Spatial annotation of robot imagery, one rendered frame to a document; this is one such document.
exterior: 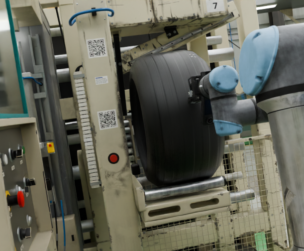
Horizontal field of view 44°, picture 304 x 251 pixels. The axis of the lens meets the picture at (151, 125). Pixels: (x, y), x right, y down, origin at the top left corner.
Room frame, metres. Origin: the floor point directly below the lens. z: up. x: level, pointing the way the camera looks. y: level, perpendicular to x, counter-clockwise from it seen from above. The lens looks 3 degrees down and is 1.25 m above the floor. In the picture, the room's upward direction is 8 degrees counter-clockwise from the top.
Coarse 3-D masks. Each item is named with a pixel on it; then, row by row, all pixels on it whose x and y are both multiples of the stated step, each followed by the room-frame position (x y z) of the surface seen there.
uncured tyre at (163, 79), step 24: (144, 72) 1.45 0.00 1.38; (168, 72) 1.42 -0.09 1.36; (192, 72) 1.43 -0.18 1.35; (144, 96) 1.40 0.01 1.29; (168, 96) 1.37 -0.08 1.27; (144, 120) 1.41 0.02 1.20; (168, 120) 1.35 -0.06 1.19; (192, 120) 1.37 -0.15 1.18; (144, 144) 1.86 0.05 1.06; (168, 144) 1.36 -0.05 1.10; (192, 144) 1.38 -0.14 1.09; (216, 144) 1.41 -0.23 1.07; (144, 168) 1.65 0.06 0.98; (168, 168) 1.41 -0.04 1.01; (192, 168) 1.44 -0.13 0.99; (216, 168) 1.50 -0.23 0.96
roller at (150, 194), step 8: (216, 176) 1.53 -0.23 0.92; (176, 184) 1.50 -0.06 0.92; (184, 184) 1.49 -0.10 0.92; (192, 184) 1.49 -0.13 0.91; (200, 184) 1.50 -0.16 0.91; (208, 184) 1.50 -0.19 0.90; (216, 184) 1.51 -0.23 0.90; (224, 184) 1.52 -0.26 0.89; (144, 192) 1.47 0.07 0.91; (152, 192) 1.47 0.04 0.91; (160, 192) 1.47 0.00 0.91; (168, 192) 1.48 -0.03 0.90; (176, 192) 1.48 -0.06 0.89; (184, 192) 1.49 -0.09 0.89
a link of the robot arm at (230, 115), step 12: (228, 96) 1.03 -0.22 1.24; (216, 108) 1.04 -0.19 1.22; (228, 108) 1.03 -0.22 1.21; (240, 108) 1.03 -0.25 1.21; (252, 108) 1.04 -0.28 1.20; (216, 120) 1.04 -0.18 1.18; (228, 120) 1.03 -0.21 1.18; (240, 120) 1.03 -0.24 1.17; (252, 120) 1.04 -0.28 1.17; (216, 132) 1.05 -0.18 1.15; (228, 132) 1.03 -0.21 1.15; (240, 132) 1.04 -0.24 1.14
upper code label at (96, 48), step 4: (88, 40) 1.52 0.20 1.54; (92, 40) 1.52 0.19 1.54; (96, 40) 1.52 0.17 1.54; (100, 40) 1.53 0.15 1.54; (104, 40) 1.53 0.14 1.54; (88, 44) 1.52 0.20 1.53; (92, 44) 1.52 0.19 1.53; (96, 44) 1.52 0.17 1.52; (100, 44) 1.52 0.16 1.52; (104, 44) 1.53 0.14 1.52; (88, 48) 1.52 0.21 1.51; (92, 48) 1.52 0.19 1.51; (96, 48) 1.52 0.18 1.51; (100, 48) 1.52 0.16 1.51; (104, 48) 1.53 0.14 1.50; (88, 52) 1.52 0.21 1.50; (92, 52) 1.52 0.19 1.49; (96, 52) 1.52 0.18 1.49; (100, 52) 1.52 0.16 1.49; (104, 52) 1.53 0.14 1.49; (92, 56) 1.52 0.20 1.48; (96, 56) 1.52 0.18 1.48; (100, 56) 1.52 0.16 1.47
